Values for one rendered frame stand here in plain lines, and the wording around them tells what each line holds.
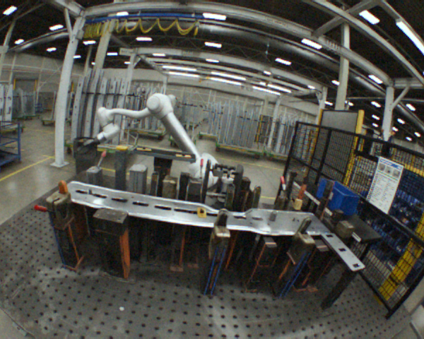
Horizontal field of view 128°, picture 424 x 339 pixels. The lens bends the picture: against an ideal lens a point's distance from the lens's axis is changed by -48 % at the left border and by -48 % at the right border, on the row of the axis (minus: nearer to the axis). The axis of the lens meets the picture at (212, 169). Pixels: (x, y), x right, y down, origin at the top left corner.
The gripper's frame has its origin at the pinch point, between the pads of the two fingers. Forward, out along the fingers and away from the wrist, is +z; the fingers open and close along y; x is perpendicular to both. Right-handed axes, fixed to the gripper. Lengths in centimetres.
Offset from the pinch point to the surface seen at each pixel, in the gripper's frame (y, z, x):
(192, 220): 92, -39, 80
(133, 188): 69, -26, 55
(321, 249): 117, -72, 120
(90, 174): 65, -9, 36
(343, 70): -124, -888, 44
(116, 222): 99, -14, 63
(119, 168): 52, -25, 40
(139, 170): 74, -33, 50
